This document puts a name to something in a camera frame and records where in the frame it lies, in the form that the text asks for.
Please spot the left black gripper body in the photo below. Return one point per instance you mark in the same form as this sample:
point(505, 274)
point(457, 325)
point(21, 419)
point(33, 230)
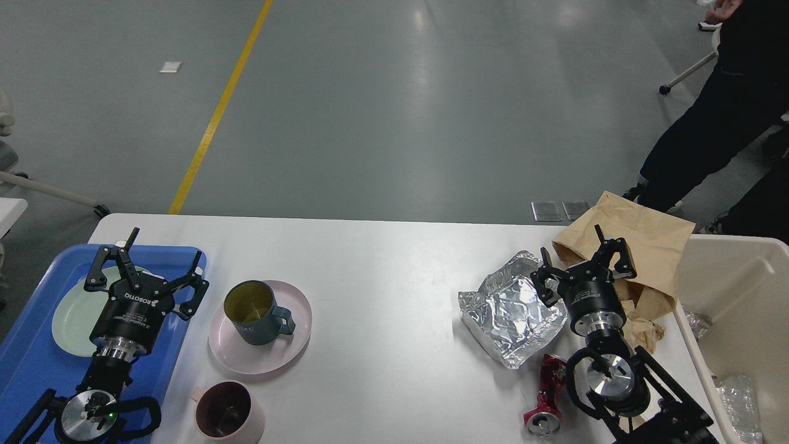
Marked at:
point(130, 323)

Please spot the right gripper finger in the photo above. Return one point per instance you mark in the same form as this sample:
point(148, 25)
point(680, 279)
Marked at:
point(545, 272)
point(612, 261)

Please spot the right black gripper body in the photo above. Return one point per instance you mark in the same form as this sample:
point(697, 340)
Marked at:
point(590, 298)

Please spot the dark teal mug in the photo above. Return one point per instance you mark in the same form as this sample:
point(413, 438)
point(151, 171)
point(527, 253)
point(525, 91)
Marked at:
point(255, 313)

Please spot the pink plate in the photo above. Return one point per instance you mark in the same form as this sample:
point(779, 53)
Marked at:
point(231, 351)

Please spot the pink mug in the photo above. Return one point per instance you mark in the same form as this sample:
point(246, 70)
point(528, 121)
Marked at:
point(227, 412)

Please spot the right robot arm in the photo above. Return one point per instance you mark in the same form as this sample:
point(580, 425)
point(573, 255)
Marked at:
point(622, 386)

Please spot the light green plate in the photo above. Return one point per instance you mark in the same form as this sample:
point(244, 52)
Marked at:
point(74, 320)

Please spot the brown paper bag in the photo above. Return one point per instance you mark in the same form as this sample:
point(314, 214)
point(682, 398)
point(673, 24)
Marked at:
point(656, 242)

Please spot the crumpled aluminium foil tray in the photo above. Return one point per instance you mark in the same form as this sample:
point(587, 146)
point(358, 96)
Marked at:
point(505, 314)

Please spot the metal floor socket plate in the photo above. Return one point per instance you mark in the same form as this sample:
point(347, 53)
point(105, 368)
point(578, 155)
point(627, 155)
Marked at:
point(546, 211)

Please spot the crumpled clear plastic wrap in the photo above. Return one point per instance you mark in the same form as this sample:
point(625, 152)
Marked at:
point(699, 324)

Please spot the blue plastic tray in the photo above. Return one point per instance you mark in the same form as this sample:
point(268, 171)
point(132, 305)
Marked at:
point(37, 364)

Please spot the beige plastic bin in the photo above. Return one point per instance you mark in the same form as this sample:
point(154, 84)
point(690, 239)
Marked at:
point(742, 284)

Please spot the crushed red soda can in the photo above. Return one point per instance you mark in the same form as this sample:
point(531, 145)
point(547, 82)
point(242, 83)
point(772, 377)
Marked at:
point(546, 419)

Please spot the white rolling chair base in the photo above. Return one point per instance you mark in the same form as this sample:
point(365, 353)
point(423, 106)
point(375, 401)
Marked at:
point(12, 179)

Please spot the clear plastic bottle in bin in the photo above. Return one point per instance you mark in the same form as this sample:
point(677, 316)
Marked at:
point(738, 395)

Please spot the rolling chair leg right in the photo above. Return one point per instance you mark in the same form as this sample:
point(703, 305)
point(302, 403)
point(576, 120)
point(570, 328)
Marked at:
point(703, 27)

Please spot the white paper on floor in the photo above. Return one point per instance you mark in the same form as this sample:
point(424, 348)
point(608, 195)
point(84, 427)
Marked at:
point(170, 67)

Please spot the person in dark clothes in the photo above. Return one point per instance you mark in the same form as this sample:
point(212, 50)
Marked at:
point(743, 96)

